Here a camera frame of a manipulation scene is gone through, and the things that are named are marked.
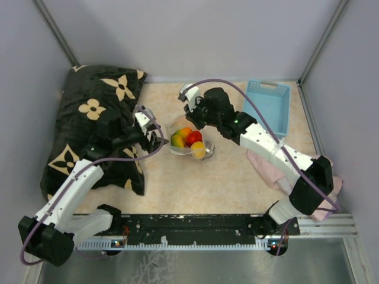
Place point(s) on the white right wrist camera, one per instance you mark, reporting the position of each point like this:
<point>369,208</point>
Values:
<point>189,93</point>

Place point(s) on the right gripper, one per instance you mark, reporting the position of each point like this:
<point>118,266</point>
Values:
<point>192,116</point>

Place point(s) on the black floral pillow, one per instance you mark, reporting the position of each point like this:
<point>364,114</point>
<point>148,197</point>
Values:
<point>89,90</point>

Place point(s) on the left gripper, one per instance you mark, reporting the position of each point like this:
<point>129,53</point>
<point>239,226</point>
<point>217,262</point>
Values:
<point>154,141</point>

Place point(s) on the green orange toy mango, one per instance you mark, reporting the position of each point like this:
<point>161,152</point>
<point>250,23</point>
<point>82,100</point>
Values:
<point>183,132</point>

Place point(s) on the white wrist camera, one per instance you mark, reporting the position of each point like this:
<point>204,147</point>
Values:
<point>189,93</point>
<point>145,118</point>

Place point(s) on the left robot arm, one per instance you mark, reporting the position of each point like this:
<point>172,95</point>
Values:
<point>108,159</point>

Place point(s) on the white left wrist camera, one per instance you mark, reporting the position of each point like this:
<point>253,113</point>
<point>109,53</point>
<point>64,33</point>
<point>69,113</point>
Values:
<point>145,118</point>

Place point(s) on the clear dotted zip bag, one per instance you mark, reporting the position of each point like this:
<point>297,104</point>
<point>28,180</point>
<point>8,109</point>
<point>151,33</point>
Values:
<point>181,122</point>

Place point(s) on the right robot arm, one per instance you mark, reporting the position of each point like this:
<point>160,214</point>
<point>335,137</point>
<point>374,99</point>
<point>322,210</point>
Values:
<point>312,178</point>

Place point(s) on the blue plastic basket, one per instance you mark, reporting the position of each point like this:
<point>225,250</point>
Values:
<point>273,102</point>

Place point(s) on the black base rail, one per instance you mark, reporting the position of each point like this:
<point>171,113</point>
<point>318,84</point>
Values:
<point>200,229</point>

